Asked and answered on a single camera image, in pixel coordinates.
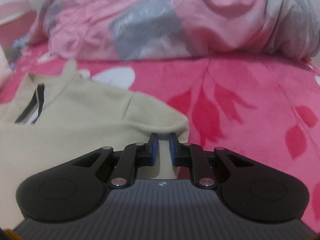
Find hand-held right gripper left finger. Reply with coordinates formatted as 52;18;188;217
71;133;159;188

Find pink grey floral duvet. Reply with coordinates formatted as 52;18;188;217
30;0;318;62

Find pink floral blanket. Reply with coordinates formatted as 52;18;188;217
0;42;320;230

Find beige zip jacket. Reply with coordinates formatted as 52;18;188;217
0;60;189;230

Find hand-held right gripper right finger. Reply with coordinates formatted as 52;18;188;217
169;133;253;189

